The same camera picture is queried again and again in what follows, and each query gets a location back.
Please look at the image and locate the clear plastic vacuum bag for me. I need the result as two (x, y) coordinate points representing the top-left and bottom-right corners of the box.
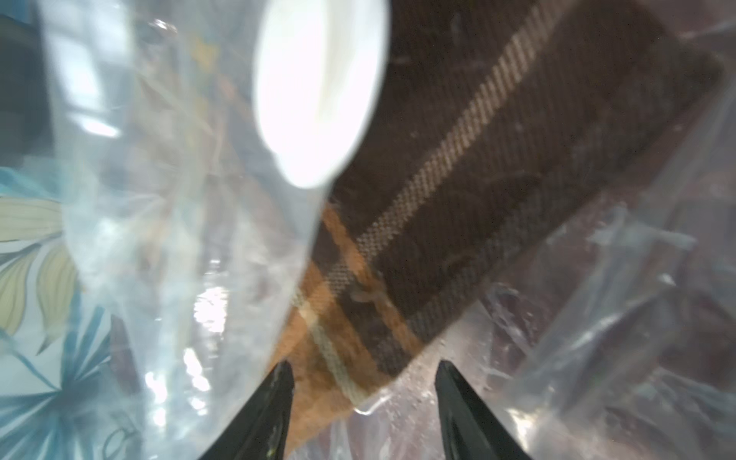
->
(33, 0), (736, 460)

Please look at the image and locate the white vacuum valve cap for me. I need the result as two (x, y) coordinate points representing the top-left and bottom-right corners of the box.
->
(252, 1), (390, 189)

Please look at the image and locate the dark brown plaid blanket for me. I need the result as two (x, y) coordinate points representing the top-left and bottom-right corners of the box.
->
(274, 1), (726, 453)

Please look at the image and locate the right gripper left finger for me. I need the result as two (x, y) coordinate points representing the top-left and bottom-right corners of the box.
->
(200, 360), (295, 460)

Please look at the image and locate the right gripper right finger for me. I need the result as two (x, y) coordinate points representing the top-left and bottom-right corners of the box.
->
(435, 360), (530, 460)

